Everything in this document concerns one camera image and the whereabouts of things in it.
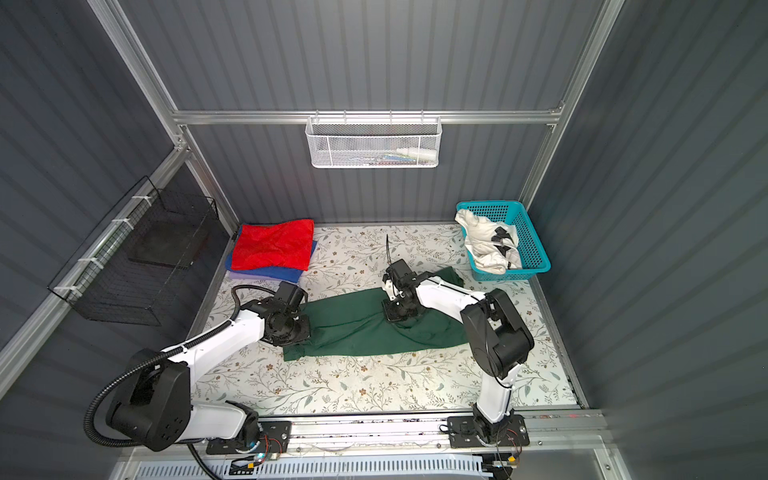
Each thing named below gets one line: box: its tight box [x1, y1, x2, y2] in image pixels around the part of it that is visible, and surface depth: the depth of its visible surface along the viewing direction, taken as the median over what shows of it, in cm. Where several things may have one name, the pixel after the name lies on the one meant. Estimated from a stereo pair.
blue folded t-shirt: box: [226, 226, 317, 283], surface depth 104 cm
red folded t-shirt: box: [232, 219, 315, 271], surface depth 109 cm
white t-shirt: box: [455, 209, 523, 275], surface depth 114 cm
